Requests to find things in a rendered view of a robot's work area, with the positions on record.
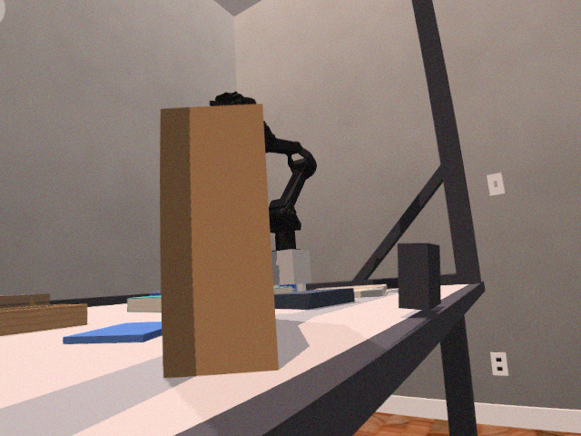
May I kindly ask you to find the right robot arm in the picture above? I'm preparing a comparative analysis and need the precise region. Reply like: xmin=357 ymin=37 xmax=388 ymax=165
xmin=215 ymin=92 xmax=317 ymax=251

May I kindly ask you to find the wooden ball-in-hole puzzle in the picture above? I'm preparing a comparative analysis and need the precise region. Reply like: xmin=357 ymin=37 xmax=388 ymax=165
xmin=0 ymin=304 xmax=88 ymax=336

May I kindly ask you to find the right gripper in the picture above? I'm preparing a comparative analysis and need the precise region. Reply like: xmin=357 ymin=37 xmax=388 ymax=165
xmin=210 ymin=98 xmax=252 ymax=106

